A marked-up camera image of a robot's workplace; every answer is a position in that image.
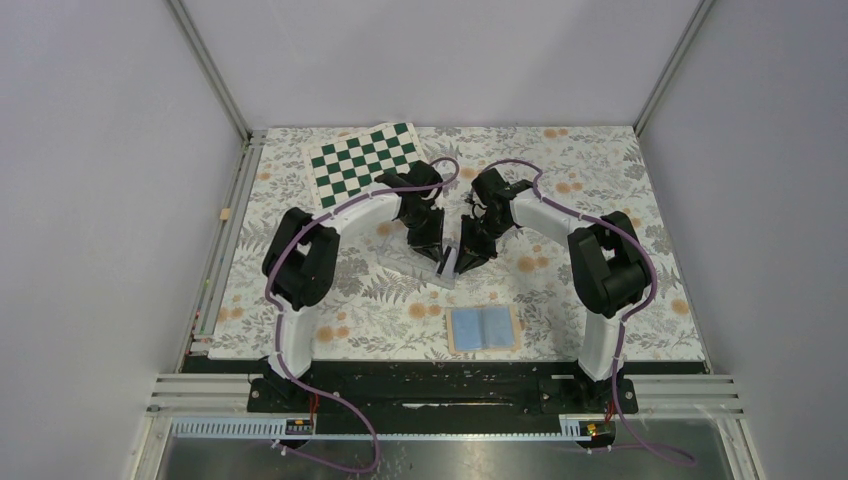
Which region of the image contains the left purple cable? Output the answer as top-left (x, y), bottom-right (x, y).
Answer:
top-left (263, 156), bottom-right (460, 473)

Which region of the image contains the white slotted cable duct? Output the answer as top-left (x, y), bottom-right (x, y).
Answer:
top-left (168, 414), bottom-right (598, 441)

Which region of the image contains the floral tablecloth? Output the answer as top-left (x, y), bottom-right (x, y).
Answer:
top-left (208, 126), bottom-right (707, 361)

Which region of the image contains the purple cable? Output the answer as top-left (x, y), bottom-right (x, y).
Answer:
top-left (468, 158), bottom-right (697, 468)
top-left (263, 156), bottom-right (460, 473)

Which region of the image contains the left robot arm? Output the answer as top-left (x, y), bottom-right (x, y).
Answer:
top-left (262, 160), bottom-right (455, 411)

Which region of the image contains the clear plastic card box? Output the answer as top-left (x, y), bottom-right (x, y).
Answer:
top-left (376, 232), bottom-right (459, 289)

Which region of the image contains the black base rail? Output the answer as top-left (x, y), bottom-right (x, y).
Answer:
top-left (228, 359), bottom-right (641, 436)

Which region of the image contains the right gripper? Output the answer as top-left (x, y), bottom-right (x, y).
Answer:
top-left (453, 213), bottom-right (511, 275)

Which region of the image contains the green white chessboard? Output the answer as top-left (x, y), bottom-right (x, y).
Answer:
top-left (302, 123), bottom-right (426, 208)

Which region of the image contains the beige card holder wallet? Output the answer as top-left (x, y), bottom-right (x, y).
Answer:
top-left (446, 305), bottom-right (521, 354)

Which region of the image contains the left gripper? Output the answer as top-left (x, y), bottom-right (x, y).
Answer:
top-left (401, 206), bottom-right (445, 263)

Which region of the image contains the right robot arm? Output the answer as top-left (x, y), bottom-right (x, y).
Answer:
top-left (454, 167), bottom-right (656, 412)

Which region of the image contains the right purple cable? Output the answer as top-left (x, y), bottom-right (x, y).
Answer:
top-left (468, 158), bottom-right (697, 468)

